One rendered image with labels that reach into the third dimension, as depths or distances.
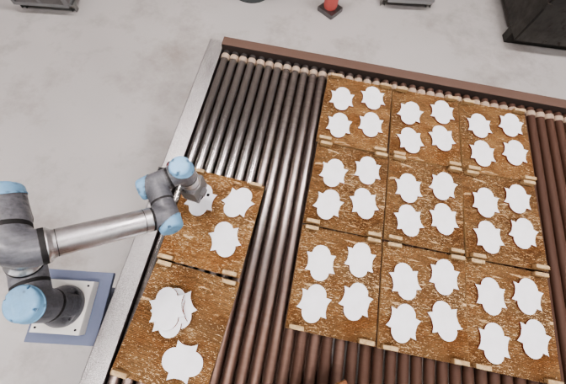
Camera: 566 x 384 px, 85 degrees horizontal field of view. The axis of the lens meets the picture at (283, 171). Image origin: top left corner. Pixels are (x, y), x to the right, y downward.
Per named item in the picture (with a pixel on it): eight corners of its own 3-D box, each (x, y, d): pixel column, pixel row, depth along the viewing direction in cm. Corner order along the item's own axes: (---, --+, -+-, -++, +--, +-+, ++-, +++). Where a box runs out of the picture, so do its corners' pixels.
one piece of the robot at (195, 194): (198, 195, 112) (206, 208, 127) (208, 173, 116) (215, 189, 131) (173, 187, 113) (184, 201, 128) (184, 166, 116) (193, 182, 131)
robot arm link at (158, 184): (141, 205, 98) (174, 189, 100) (130, 176, 102) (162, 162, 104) (150, 212, 105) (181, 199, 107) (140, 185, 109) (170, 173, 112)
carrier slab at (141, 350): (111, 371, 112) (109, 372, 111) (158, 258, 128) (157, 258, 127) (203, 401, 110) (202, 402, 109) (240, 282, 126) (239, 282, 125)
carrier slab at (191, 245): (157, 258, 128) (156, 257, 127) (191, 169, 144) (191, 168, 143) (239, 279, 127) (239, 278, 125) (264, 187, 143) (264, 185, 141)
